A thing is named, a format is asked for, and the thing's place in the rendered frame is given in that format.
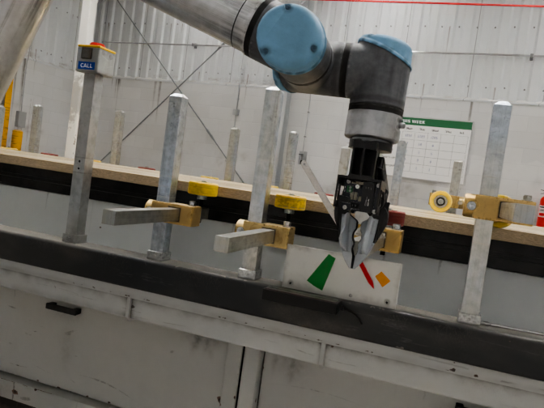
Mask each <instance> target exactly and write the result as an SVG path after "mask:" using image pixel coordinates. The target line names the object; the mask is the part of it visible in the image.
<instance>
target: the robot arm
mask: <svg viewBox="0 0 544 408"><path fill-rule="evenodd" d="M139 1H141V2H144V3H146V4H147V5H149V6H152V7H154V8H155V9H157V10H159V11H162V12H163V13H165V14H167V15H170V16H172V17H173V18H175V19H178V20H180V21H181V22H183V23H186V24H188V25H189V26H191V27H193V28H196V29H197V30H199V31H201V32H204V33H206V34H207V35H209V36H212V37H214V38H215V39H217V40H220V41H221V42H223V43H224V44H226V45H229V46H231V47H232V48H234V49H237V50H239V51H241V52H242V53H243V54H244V55H245V56H247V57H250V58H252V59H253V60H254V61H256V62H259V63H261V64H262V65H264V66H267V67H269V68H270V69H272V73H273V79H274V83H275V85H276V87H277V88H278V89H280V90H282V91H287V92H289V93H296V92H299V93H305V94H313V95H320V96H333V97H342V98H347V99H350V103H349V108H348V114H347V119H346V128H345V133H344V135H345V137H346V138H349V139H350V141H349V146H348V147H349V148H351V149H353V151H352V156H351V165H350V170H349V175H348V176H345V175H339V174H338V179H337V184H336V189H335V195H334V204H333V206H335V208H334V219H335V222H336V225H337V228H338V239H339V245H340V246H341V250H342V255H343V258H344V260H345V262H346V264H347V266H348V267H349V268H350V269H355V268H356V267H358V266H359V265H360V264H361V263H362V262H363V261H364V260H365V258H366V257H367V256H368V254H369V253H370V252H371V250H372V248H373V246H374V245H375V243H376V242H377V241H378V239H379V238H380V236H381V234H382V232H383V231H384V230H385V228H386V226H387V223H388V221H389V206H390V202H387V199H388V196H389V187H388V180H387V173H386V167H385V158H384V157H379V155H380V154H391V153H392V148H393V145H394V144H397V143H399V138H400V133H401V131H400V129H405V128H406V124H405V123H403V122H402V117H403V113H404V108H405V102H406V93H407V88H408V83H409V78H410V72H411V71H412V68H411V62H412V54H413V53H412V49H411V47H410V46H409V45H408V44H407V43H406V42H405V41H403V40H400V39H398V38H396V37H393V36H387V35H383V34H376V35H375V34H371V33H370V34H365V35H362V36H361V37H360V38H359V39H358V44H356V43H348V42H339V41H330V40H328V39H327V37H326V34H325V29H324V27H323V25H322V23H321V21H320V20H319V19H318V18H317V17H316V15H314V14H313V13H312V12H311V11H310V10H309V9H307V8H305V7H304V6H301V5H297V4H292V3H288V4H283V3H281V2H279V1H276V0H139ZM52 3H53V0H0V104H1V102H2V99H3V97H4V95H5V94H6V92H7V90H8V88H9V86H10V85H11V82H12V80H13V78H14V77H15V74H16V72H17V70H18V69H19V66H20V65H21V63H22V61H23V59H24V57H25V55H26V53H27V51H28V49H29V47H30V45H31V43H32V41H33V39H34V37H35V36H36V34H37V32H38V30H39V28H40V26H41V24H42V22H43V20H44V18H45V16H46V14H47V12H48V10H49V8H50V7H51V5H52ZM338 184H339V186H338ZM341 186H344V190H343V191H342V195H340V190H341ZM337 195H338V196H337ZM336 199H337V200H336ZM356 211H360V212H365V213H368V215H369V216H370V217H369V219H367V220H365V221H363V222H362V223H361V228H360V231H361V233H362V236H361V240H360V241H359V243H358V251H357V253H356V254H355V256H354V250H353V248H354V246H355V239H354V234H355V231H356V230H357V228H358V223H359V222H358V220H357V219H356V218H354V217H353V216H352V215H351V213H352V214H354V213H355V212H356Z"/></svg>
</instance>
